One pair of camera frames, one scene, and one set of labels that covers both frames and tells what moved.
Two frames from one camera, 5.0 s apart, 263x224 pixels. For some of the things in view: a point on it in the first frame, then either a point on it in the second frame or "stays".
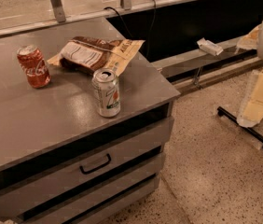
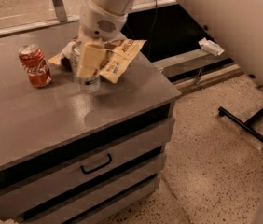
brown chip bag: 94,54 stays
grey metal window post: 56,3 stays
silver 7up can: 107,91 → 82,85
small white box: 209,47 stays
